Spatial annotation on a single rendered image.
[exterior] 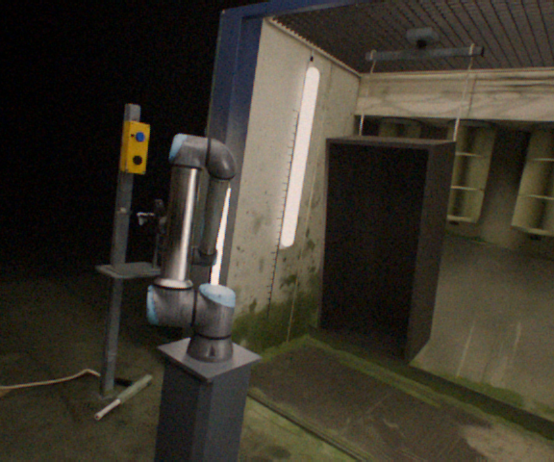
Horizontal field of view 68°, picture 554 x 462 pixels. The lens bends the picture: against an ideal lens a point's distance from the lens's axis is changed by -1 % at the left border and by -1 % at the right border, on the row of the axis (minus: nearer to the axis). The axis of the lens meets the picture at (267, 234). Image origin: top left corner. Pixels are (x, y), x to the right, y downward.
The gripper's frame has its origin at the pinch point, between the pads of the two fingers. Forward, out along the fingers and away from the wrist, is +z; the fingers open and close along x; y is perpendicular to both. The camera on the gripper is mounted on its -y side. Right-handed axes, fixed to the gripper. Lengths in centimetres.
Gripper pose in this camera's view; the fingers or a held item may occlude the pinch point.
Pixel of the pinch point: (141, 213)
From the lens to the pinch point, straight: 224.8
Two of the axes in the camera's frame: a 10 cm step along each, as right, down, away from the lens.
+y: -1.4, 9.8, 1.4
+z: -7.6, -2.0, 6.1
